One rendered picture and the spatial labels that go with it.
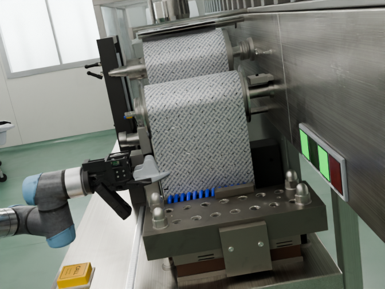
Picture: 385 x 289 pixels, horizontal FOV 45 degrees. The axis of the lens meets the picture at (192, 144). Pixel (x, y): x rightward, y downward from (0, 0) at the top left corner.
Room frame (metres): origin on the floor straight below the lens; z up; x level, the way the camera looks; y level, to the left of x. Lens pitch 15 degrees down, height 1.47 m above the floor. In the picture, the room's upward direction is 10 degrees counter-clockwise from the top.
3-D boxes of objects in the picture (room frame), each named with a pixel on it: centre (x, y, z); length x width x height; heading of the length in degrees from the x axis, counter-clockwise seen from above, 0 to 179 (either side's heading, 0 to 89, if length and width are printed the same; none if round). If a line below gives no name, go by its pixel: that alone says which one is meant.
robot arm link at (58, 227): (1.13, 0.39, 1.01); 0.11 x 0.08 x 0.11; 58
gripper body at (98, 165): (1.12, 0.22, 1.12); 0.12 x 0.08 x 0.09; 90
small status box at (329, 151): (0.79, -0.22, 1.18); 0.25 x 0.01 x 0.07; 0
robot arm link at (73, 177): (1.12, 0.30, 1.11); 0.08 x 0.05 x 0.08; 0
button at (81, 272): (1.02, 0.33, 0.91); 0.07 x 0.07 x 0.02; 0
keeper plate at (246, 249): (0.91, -0.07, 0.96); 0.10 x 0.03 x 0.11; 90
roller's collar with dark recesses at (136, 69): (1.43, 0.12, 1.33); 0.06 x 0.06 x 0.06; 0
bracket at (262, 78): (1.18, -0.20, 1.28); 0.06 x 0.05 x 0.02; 90
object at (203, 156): (1.12, -0.02, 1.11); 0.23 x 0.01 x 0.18; 90
